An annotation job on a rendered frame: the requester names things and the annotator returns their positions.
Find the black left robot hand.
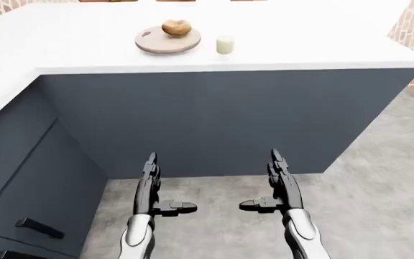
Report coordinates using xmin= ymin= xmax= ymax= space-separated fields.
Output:
xmin=132 ymin=151 xmax=198 ymax=218

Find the dark grey counter cabinet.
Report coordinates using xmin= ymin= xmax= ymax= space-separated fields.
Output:
xmin=0 ymin=67 xmax=414 ymax=259

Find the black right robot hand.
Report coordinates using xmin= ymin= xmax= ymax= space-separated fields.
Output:
xmin=239 ymin=147 xmax=305 ymax=215

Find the brown bagel bread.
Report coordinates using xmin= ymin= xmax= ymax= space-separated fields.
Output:
xmin=161 ymin=19 xmax=193 ymax=36

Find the black cabinet handle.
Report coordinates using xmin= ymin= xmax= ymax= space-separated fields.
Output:
xmin=14 ymin=217 xmax=65 ymax=240
xmin=0 ymin=250 xmax=35 ymax=259

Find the round wooden cutting board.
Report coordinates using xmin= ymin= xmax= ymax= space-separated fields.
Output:
xmin=134 ymin=26 xmax=202 ymax=54

